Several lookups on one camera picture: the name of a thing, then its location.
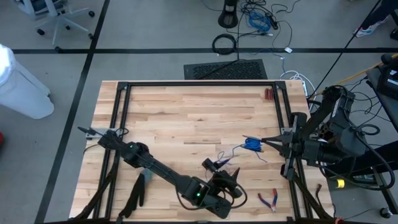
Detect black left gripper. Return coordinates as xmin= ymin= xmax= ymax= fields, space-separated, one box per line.
xmin=201 ymin=157 xmax=244 ymax=199

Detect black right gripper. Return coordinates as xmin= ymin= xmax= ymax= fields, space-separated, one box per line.
xmin=261 ymin=111 xmax=325 ymax=181

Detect blue cord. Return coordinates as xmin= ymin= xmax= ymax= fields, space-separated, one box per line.
xmin=216 ymin=136 xmax=268 ymax=166

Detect black cable spool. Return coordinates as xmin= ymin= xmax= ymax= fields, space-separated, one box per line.
xmin=242 ymin=135 xmax=264 ymax=153

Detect black perforated floor mat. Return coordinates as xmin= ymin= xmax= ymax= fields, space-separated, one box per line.
xmin=183 ymin=59 xmax=269 ymax=80

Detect black slanted pole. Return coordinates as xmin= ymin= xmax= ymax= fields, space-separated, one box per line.
xmin=308 ymin=0 xmax=382 ymax=98

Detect black side table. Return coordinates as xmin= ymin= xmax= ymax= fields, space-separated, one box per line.
xmin=341 ymin=134 xmax=398 ymax=215

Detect grey side table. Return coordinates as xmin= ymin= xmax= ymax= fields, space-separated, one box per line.
xmin=366 ymin=67 xmax=398 ymax=133

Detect black power strip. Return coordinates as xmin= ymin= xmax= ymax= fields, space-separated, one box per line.
xmin=266 ymin=12 xmax=279 ymax=30

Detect black equipment case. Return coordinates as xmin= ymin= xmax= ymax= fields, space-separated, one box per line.
xmin=377 ymin=52 xmax=398 ymax=101

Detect black round foot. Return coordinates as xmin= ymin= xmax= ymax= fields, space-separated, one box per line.
xmin=379 ymin=207 xmax=394 ymax=219

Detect black cylindrical bin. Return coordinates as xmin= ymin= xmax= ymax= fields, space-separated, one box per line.
xmin=218 ymin=0 xmax=239 ymax=29

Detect person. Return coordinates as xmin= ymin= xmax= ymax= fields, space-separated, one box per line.
xmin=353 ymin=0 xmax=398 ymax=38

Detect white trash bin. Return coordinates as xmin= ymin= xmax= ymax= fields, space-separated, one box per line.
xmin=0 ymin=43 xmax=55 ymax=120

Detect white blue office chair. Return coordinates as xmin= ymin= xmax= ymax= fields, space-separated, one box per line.
xmin=14 ymin=0 xmax=96 ymax=53

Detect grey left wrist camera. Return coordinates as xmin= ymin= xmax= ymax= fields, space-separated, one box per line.
xmin=198 ymin=194 xmax=233 ymax=220

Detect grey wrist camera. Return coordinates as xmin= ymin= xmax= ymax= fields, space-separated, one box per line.
xmin=198 ymin=194 xmax=233 ymax=220
xmin=337 ymin=126 xmax=368 ymax=156

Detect red blue handled pliers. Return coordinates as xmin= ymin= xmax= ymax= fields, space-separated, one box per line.
xmin=257 ymin=188 xmax=279 ymax=213

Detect brown tipped black cable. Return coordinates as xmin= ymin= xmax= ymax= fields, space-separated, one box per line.
xmin=315 ymin=183 xmax=324 ymax=208

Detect white floor cable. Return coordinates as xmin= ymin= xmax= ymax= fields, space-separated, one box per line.
xmin=279 ymin=70 xmax=312 ymax=85

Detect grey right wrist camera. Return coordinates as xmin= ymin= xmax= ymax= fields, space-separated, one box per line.
xmin=337 ymin=126 xmax=368 ymax=156

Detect yellow floor cable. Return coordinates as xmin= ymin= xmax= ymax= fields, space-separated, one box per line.
xmin=313 ymin=53 xmax=398 ymax=96

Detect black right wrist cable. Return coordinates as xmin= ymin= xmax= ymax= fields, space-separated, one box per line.
xmin=320 ymin=123 xmax=396 ymax=191

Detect coiled black floor cable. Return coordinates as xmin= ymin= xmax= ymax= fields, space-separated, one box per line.
xmin=211 ymin=33 xmax=238 ymax=56

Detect tangled blue floor cable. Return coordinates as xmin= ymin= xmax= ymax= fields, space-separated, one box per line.
xmin=248 ymin=11 xmax=272 ymax=32

